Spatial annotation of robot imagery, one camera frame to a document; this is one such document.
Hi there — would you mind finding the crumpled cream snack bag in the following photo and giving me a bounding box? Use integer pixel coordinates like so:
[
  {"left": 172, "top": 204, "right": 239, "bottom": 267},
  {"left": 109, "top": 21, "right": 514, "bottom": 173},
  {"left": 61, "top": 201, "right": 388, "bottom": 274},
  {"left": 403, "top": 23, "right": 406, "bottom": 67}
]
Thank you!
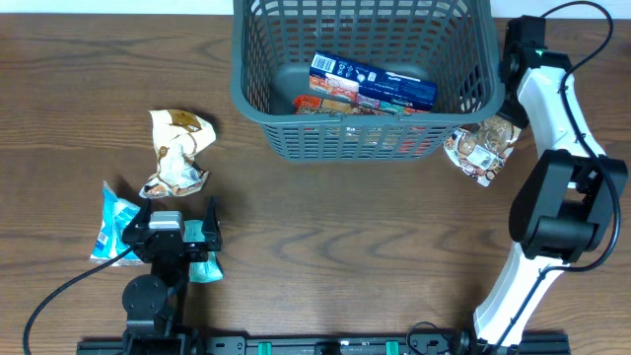
[{"left": 139, "top": 109, "right": 217, "bottom": 199}]

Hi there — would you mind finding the blue plastic packet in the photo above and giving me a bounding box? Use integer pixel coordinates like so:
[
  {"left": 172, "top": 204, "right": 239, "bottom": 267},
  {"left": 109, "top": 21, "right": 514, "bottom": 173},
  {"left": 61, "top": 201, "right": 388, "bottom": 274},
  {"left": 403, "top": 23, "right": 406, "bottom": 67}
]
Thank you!
[{"left": 90, "top": 181, "right": 140, "bottom": 264}]

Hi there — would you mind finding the blue tissue multipack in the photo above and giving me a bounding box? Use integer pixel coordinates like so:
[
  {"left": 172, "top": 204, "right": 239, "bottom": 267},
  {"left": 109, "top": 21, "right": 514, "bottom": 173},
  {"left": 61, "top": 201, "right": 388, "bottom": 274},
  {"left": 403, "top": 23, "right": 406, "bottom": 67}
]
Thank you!
[{"left": 310, "top": 52, "right": 438, "bottom": 114}]

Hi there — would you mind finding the orange spaghetti packet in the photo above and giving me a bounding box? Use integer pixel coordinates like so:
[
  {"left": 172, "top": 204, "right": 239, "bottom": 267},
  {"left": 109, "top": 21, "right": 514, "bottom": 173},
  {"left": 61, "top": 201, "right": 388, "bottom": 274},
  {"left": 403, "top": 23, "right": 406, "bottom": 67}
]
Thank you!
[{"left": 294, "top": 95, "right": 364, "bottom": 114}]

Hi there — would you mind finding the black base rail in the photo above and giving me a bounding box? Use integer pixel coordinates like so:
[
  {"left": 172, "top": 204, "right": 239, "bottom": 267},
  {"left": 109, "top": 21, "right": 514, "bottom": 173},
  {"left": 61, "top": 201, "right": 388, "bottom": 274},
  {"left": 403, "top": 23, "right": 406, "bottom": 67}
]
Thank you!
[{"left": 76, "top": 332, "right": 573, "bottom": 355}]

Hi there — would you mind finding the grey plastic basket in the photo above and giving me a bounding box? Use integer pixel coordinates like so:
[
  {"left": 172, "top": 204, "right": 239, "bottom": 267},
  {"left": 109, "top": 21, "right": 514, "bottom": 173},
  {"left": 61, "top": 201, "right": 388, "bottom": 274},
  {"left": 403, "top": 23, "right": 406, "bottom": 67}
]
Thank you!
[{"left": 231, "top": 0, "right": 505, "bottom": 163}]

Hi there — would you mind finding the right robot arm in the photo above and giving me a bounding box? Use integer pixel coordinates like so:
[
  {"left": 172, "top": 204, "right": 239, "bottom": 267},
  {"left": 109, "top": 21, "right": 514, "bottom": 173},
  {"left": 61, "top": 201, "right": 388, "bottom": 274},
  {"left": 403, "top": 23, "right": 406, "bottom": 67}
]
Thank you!
[{"left": 454, "top": 16, "right": 628, "bottom": 354}]

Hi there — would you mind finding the teal plastic packet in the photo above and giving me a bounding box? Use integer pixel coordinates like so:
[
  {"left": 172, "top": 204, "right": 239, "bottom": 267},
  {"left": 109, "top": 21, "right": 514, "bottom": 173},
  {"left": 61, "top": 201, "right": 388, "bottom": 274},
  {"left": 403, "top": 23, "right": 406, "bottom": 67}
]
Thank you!
[{"left": 183, "top": 220, "right": 224, "bottom": 284}]

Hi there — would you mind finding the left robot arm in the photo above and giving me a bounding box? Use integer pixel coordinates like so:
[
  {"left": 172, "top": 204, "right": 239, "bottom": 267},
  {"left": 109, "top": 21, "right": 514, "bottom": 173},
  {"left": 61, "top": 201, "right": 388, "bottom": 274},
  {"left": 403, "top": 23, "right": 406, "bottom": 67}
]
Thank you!
[{"left": 122, "top": 198, "right": 222, "bottom": 355}]

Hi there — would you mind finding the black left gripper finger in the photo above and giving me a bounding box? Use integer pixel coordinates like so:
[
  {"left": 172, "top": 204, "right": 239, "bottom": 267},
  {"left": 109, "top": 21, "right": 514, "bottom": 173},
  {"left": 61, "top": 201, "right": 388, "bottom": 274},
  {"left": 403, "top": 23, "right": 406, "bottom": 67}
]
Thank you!
[
  {"left": 131, "top": 199, "right": 152, "bottom": 232},
  {"left": 202, "top": 196, "right": 220, "bottom": 242}
]

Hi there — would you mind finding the cookie snack bag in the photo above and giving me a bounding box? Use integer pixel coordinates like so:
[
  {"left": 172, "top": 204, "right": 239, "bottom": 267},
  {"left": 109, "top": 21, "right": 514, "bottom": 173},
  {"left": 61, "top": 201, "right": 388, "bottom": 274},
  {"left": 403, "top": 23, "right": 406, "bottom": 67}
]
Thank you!
[{"left": 444, "top": 115, "right": 522, "bottom": 186}]

